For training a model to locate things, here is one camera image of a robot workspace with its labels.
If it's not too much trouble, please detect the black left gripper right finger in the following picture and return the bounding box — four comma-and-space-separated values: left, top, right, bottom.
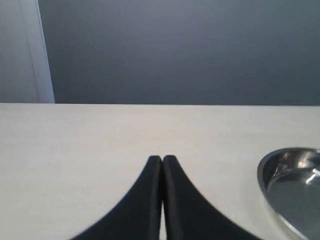
162, 155, 257, 240

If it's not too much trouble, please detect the round stainless steel dish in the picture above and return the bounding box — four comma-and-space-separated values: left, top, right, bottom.
257, 147, 320, 240

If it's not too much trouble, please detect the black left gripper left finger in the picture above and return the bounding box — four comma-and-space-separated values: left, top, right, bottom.
73, 155, 162, 240

